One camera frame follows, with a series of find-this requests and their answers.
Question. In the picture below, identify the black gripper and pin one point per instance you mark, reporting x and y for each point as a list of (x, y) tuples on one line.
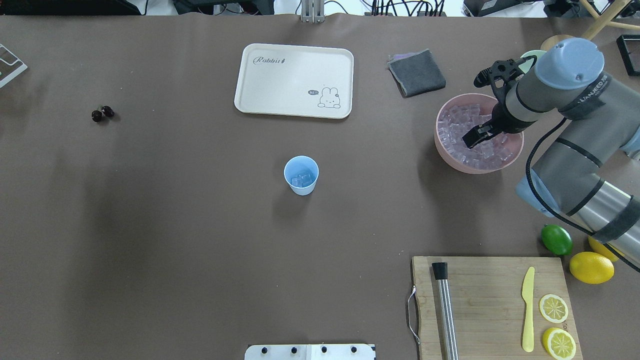
[(500, 121)]

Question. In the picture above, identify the clear ice cube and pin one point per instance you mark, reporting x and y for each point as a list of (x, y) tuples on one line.
[(302, 180)]

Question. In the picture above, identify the dark cherries pair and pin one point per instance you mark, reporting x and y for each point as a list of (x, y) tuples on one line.
[(101, 112)]

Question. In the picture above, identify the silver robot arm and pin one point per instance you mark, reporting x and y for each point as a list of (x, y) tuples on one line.
[(600, 116)]

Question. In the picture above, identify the pink bowl of ice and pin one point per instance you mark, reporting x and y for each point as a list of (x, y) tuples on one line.
[(455, 118)]

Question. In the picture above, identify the small blue cup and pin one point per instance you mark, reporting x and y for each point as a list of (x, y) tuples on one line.
[(298, 164)]

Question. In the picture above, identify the grey folded cloth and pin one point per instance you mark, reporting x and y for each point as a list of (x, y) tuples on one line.
[(416, 73)]

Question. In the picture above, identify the green ceramic bowl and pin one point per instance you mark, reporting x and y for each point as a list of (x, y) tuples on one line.
[(530, 59)]

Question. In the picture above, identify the green lime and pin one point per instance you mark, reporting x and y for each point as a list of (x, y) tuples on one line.
[(557, 240)]

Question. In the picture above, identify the metal muddler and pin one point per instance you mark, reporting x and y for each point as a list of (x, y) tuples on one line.
[(446, 314)]

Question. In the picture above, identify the yellow plastic knife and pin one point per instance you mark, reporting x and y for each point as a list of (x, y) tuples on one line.
[(527, 295)]

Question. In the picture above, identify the yellow lemon far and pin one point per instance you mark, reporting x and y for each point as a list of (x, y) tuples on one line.
[(599, 248)]

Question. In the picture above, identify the yellow lemon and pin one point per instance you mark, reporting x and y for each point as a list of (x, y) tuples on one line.
[(599, 248), (591, 268)]

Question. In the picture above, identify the wooden cutting board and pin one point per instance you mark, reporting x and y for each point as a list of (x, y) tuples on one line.
[(487, 306)]

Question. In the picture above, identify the yellow lemon near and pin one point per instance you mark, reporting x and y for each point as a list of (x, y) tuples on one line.
[(591, 268)]

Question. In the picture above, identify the lemon slice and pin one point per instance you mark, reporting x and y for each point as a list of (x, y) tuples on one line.
[(553, 308), (559, 344)]

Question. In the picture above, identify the cream rabbit tray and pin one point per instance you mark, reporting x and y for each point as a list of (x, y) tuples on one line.
[(295, 80)]

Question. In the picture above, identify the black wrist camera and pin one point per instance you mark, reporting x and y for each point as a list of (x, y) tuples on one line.
[(500, 73)]

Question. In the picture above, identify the aluminium frame post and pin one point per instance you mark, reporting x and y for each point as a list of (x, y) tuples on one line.
[(312, 11)]

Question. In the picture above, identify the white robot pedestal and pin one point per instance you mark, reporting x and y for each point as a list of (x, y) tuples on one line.
[(323, 351)]

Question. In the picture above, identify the white wire cup rack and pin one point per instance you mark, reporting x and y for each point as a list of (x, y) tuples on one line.
[(10, 66)]

